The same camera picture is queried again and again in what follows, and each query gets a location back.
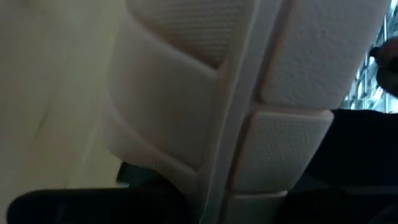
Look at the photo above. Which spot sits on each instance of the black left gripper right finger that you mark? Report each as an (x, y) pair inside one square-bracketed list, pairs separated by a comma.
[(357, 155)]

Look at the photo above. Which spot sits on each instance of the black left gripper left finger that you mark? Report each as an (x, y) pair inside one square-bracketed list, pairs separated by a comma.
[(93, 207)]

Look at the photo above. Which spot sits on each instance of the pink rubber slide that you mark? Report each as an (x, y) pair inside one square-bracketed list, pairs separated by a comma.
[(280, 149)]

